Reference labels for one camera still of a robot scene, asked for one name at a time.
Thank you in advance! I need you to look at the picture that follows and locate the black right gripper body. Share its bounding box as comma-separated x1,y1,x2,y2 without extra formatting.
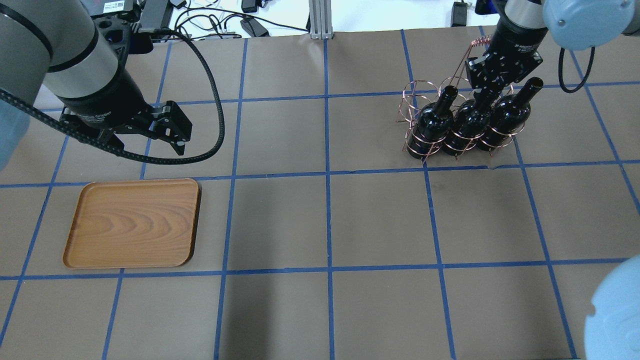
465,22,544,89

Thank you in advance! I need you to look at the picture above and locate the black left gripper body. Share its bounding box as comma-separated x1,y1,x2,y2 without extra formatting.
61,70,193,147

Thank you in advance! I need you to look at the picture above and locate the dark wine bottle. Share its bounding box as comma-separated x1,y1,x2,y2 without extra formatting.
442,90,499,157
476,76,544,152
406,85,458,160

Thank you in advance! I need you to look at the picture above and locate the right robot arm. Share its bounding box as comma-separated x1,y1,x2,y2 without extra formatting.
465,0,639,360

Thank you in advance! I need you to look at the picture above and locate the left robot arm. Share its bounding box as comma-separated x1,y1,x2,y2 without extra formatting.
1,0,192,168

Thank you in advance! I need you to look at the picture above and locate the wooden tray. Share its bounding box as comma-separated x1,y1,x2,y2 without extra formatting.
62,178,201,270

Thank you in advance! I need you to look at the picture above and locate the black power adapter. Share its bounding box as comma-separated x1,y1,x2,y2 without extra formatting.
240,17,271,38

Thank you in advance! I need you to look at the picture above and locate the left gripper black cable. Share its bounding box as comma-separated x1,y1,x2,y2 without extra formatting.
0,27,226,166

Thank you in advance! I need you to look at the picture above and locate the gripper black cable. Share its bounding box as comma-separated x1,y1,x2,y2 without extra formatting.
0,27,226,166
558,45,596,94

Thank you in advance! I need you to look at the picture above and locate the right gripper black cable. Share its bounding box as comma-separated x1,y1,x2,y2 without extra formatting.
558,45,596,94

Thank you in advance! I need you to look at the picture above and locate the copper wire wine basket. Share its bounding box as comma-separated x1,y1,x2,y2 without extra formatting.
398,36,526,162

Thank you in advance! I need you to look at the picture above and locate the aluminium frame post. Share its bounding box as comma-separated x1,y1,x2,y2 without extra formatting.
308,0,334,40

